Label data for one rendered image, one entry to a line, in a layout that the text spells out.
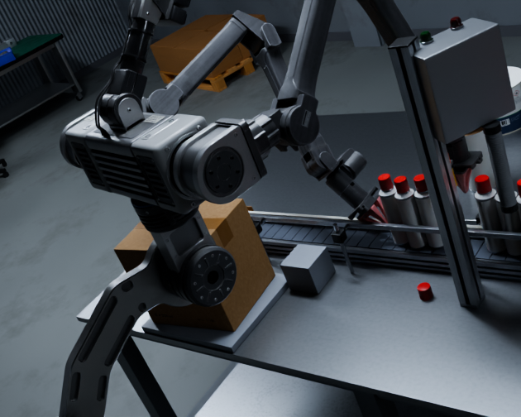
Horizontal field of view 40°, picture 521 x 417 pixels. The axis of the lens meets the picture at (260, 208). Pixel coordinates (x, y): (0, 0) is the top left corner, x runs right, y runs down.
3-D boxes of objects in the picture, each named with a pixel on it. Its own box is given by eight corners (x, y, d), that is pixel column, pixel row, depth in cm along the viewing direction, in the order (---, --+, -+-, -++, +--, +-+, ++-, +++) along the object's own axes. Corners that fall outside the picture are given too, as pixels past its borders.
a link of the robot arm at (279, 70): (243, 45, 203) (256, 25, 193) (260, 40, 205) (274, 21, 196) (307, 181, 197) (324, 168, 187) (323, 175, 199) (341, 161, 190)
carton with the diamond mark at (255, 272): (276, 275, 207) (243, 197, 195) (235, 332, 191) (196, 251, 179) (197, 270, 225) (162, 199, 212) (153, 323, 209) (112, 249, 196)
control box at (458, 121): (517, 109, 147) (499, 22, 138) (446, 145, 145) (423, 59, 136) (488, 98, 156) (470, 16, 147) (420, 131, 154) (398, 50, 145)
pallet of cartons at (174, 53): (290, 49, 681) (275, 7, 663) (224, 93, 641) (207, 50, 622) (217, 50, 771) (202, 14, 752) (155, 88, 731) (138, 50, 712)
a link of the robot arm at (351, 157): (303, 168, 197) (317, 156, 189) (327, 142, 202) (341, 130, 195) (335, 198, 198) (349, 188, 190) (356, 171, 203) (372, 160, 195)
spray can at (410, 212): (432, 239, 190) (413, 174, 180) (423, 251, 187) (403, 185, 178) (416, 237, 193) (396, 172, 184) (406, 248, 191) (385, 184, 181)
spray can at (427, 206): (450, 237, 188) (432, 170, 179) (446, 248, 184) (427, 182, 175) (431, 237, 191) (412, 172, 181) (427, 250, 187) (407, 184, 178)
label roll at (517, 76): (532, 130, 219) (524, 88, 213) (466, 141, 228) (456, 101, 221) (532, 102, 235) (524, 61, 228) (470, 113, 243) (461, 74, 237)
